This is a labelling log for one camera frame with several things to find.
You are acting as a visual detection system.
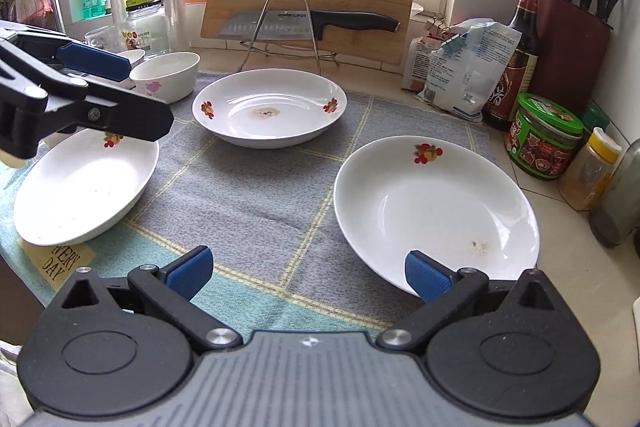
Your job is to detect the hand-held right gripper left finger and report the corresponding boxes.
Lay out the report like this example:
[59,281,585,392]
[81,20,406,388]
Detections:
[59,245,246,354]

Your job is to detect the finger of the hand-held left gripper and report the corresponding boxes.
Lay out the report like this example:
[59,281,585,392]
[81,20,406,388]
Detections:
[0,41,175,160]
[0,21,132,82]

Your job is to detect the white fruit print plate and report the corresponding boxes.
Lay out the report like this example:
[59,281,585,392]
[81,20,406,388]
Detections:
[333,135,540,299]
[192,69,348,150]

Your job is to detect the orange and white food bag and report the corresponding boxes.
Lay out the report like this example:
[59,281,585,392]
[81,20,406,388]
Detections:
[401,36,441,92]

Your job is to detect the clear glass cup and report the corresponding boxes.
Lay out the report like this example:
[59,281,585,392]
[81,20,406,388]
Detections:
[84,24,123,52]

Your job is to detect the green capped small bottle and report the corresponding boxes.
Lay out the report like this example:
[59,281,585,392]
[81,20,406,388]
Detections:
[580,99,611,132]

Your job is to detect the dark red knife block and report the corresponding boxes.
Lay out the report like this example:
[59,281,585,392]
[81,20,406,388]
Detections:
[529,0,613,118]

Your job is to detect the pink towel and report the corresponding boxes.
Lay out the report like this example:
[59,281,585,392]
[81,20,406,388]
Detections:
[15,0,55,25]

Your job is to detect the white bowls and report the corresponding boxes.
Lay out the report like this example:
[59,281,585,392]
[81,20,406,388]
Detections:
[13,127,160,247]

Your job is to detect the dark soy sauce bottle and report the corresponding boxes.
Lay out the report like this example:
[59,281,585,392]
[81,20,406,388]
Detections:
[482,0,544,132]

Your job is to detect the grey checked table cloth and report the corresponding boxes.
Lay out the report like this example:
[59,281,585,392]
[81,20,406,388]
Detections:
[0,69,501,338]

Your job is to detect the black handled kitchen knife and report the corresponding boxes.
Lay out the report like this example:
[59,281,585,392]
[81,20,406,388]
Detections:
[218,9,402,42]

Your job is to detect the green lidded sauce jar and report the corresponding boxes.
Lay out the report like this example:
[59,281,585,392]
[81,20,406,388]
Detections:
[505,93,585,180]

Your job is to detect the green binder clip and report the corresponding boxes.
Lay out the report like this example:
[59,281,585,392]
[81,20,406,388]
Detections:
[440,34,468,58]

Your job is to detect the glass jar with lid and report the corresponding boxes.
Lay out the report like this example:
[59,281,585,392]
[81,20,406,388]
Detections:
[120,0,170,58]

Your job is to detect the dark glass bottle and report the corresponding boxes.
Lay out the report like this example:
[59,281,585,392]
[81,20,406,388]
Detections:
[589,137,640,249]

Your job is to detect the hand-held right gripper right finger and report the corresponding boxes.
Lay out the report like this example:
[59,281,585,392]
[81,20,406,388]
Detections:
[375,250,558,354]

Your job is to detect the white printed food bag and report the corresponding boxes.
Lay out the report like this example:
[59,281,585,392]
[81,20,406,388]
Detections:
[417,19,523,122]

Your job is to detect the yellow lidded spice jar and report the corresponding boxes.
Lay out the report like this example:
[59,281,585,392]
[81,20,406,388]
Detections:
[557,127,623,212]

